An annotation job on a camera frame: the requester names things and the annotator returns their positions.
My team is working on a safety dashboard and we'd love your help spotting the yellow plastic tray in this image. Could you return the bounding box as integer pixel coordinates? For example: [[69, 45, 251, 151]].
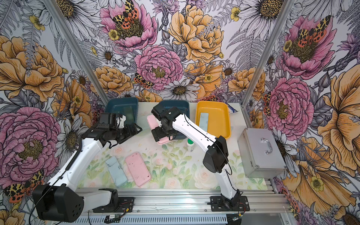
[[195, 101, 231, 139]]

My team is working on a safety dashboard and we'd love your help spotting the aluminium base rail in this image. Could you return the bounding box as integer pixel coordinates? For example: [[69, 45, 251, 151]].
[[52, 187, 296, 225]]

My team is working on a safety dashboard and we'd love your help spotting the white bottle green cap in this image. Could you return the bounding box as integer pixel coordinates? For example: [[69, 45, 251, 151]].
[[187, 138, 195, 152]]

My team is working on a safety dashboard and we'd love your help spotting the dark green case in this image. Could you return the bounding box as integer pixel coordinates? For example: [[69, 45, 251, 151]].
[[123, 106, 135, 124]]

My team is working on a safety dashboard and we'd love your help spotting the dark teal tray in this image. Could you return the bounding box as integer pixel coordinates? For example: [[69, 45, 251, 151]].
[[159, 100, 189, 140], [105, 97, 138, 124]]

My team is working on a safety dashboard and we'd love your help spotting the blue pen behind tray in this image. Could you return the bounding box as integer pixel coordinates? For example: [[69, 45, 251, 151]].
[[226, 103, 238, 113]]

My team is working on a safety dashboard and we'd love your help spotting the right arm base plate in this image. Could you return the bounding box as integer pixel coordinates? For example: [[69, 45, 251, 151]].
[[207, 196, 250, 212]]

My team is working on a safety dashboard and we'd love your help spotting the pink pencil case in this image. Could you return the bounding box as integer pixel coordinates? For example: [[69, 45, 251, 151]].
[[125, 152, 152, 187], [147, 115, 175, 145]]

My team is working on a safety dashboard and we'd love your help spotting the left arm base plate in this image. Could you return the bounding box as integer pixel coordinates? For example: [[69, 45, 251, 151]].
[[93, 197, 135, 213]]

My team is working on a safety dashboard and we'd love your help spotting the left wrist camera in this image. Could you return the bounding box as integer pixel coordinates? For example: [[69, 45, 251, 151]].
[[115, 114, 126, 129]]

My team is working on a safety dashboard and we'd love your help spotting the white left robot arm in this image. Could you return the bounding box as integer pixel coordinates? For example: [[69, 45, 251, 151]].
[[32, 113, 142, 223]]

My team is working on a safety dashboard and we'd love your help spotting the small circuit board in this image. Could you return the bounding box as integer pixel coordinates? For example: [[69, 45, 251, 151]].
[[104, 214, 123, 224]]

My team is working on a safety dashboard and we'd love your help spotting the silver metal case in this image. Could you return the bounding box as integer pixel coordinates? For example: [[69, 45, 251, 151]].
[[237, 128, 287, 179]]

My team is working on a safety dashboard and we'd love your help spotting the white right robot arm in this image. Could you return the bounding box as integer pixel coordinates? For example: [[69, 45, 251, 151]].
[[151, 104, 242, 211]]

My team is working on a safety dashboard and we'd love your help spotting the light blue case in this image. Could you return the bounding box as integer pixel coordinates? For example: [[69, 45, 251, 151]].
[[106, 157, 128, 187], [198, 112, 209, 132]]

